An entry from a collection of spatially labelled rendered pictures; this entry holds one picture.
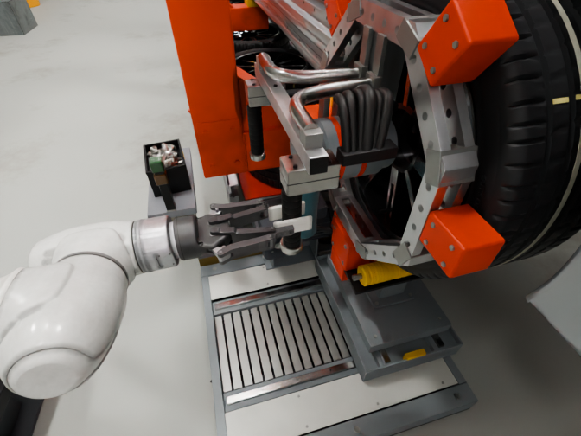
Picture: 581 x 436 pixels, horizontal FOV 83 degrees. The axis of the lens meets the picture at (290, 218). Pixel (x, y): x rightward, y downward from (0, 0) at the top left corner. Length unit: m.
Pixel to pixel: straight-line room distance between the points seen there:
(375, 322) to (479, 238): 0.70
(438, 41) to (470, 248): 0.29
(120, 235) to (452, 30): 0.55
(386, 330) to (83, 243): 0.93
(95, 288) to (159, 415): 0.94
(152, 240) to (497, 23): 0.56
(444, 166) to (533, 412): 1.14
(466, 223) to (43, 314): 0.57
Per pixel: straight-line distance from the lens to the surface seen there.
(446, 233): 0.56
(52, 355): 0.43
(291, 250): 0.64
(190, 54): 1.06
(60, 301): 0.45
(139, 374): 1.44
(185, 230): 0.56
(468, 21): 0.52
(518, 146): 0.57
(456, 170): 0.55
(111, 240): 0.56
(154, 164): 1.14
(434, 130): 0.55
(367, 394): 1.26
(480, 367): 1.52
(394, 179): 0.87
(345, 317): 1.28
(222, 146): 1.18
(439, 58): 0.54
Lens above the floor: 1.24
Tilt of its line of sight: 43 degrees down
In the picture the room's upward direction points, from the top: straight up
